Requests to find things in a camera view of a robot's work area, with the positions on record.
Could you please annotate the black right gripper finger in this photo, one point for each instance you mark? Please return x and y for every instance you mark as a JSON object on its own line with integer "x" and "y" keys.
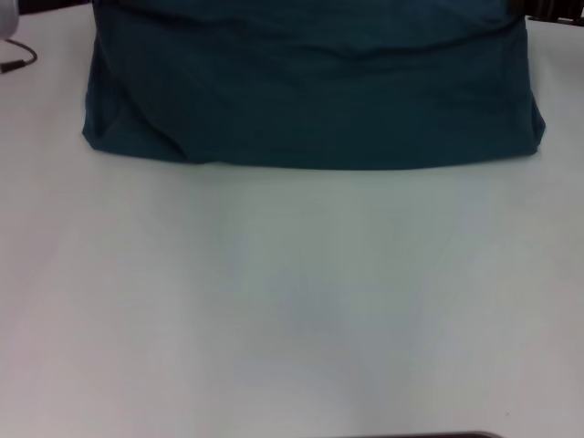
{"x": 554, "y": 9}

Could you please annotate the teal T-shirt with FREE print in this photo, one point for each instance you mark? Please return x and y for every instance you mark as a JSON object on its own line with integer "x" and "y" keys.
{"x": 315, "y": 91}

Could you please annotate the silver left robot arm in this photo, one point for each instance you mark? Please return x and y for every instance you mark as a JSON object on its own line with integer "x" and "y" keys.
{"x": 8, "y": 16}

